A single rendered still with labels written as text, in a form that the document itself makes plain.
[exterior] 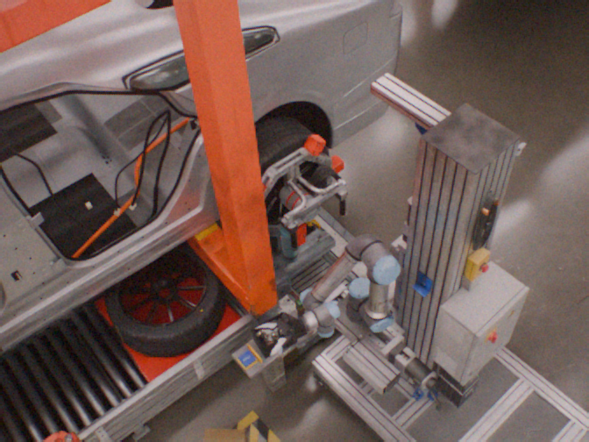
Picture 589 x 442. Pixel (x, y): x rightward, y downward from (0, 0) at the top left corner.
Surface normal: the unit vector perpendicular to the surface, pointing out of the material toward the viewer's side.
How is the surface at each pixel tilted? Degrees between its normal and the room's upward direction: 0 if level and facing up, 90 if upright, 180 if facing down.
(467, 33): 0
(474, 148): 0
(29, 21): 90
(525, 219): 0
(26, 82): 34
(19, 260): 89
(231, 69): 90
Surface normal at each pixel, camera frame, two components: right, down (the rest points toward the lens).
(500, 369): -0.05, -0.61
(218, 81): 0.62, 0.60
